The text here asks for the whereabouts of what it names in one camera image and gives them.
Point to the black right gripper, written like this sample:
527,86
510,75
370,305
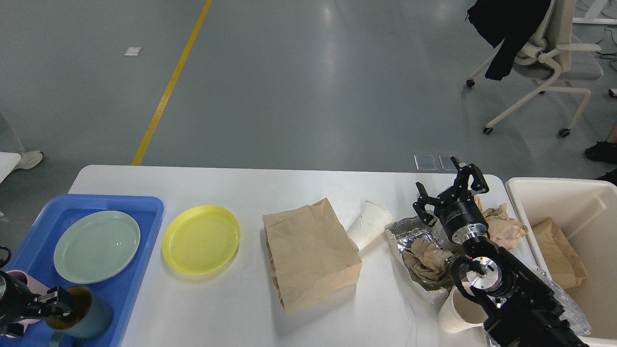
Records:
458,213

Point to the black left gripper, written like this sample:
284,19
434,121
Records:
17,303

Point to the pink ribbed mug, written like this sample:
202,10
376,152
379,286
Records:
36,287

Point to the dark teal mug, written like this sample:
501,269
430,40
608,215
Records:
89,317

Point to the yellow plastic plate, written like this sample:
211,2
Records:
201,240

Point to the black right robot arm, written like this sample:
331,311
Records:
521,309

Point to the floor outlet plates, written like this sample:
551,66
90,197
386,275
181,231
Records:
434,163

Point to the crumpled aluminium foil tray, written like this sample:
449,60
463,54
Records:
401,235

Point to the crumpled beige napkin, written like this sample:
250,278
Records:
503,230

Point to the crumpled brown napkin in foil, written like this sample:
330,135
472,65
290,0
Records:
428,265

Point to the white paper cup lying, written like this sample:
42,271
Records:
369,224

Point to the pale green plate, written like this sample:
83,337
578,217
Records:
97,247

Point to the blue plastic tray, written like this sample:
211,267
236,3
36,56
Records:
35,254

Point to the white paper cup upright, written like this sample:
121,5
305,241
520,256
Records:
459,313

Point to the cream plastic bin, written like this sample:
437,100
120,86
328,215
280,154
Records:
586,211

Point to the brown paper bag in bin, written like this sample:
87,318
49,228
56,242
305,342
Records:
563,262

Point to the white shoe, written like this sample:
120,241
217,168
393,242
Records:
28,160

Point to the black shoe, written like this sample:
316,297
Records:
610,177
602,151

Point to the clear plastic wrap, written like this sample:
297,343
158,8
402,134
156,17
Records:
572,311

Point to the beige office chair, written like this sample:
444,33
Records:
553,59

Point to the black jacket on chair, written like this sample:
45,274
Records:
508,25

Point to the white desk frame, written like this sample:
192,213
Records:
594,15

